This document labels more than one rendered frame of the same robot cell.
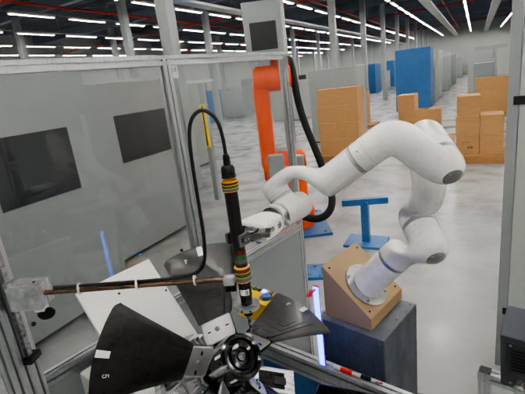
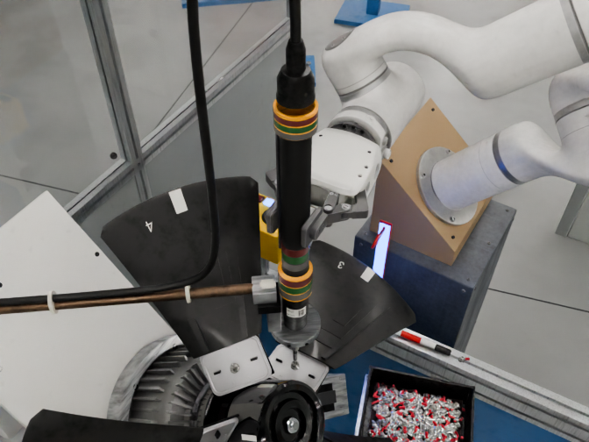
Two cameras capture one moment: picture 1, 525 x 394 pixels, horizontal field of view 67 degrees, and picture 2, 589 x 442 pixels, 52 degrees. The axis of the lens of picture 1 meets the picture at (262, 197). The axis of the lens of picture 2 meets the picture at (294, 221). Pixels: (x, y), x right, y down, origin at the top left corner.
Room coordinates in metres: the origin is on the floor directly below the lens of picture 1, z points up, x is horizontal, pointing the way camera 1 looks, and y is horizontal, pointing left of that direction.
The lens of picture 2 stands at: (0.52, 0.18, 2.00)
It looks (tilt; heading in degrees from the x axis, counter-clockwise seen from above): 46 degrees down; 349
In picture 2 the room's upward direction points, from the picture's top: straight up
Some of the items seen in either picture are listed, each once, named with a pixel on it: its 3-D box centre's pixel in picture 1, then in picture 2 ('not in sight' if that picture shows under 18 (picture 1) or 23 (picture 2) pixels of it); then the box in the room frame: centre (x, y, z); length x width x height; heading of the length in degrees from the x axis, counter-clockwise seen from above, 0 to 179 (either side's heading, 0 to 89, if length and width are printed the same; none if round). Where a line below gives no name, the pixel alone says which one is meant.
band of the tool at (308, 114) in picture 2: (230, 185); (295, 117); (0.99, 0.08, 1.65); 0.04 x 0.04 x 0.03
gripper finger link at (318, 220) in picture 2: (250, 238); (326, 224); (0.98, 0.04, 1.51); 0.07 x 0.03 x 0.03; 140
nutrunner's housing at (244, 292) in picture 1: (237, 238); (295, 223); (0.99, 0.08, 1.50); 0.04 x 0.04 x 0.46
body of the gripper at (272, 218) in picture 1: (262, 224); (336, 167); (1.08, 0.01, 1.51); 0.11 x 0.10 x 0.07; 140
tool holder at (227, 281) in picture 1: (241, 291); (287, 305); (0.99, 0.09, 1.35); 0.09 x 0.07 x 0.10; 84
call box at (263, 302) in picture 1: (258, 306); (258, 225); (1.46, 0.07, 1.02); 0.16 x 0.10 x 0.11; 49
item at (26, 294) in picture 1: (28, 293); not in sight; (1.05, 0.70, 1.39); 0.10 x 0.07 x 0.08; 84
